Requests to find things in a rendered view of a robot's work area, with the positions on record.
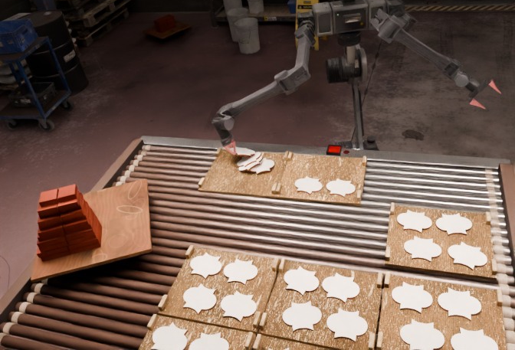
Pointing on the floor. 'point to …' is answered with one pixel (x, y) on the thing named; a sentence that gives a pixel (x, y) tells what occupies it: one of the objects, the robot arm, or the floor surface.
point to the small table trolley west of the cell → (8, 114)
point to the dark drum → (50, 17)
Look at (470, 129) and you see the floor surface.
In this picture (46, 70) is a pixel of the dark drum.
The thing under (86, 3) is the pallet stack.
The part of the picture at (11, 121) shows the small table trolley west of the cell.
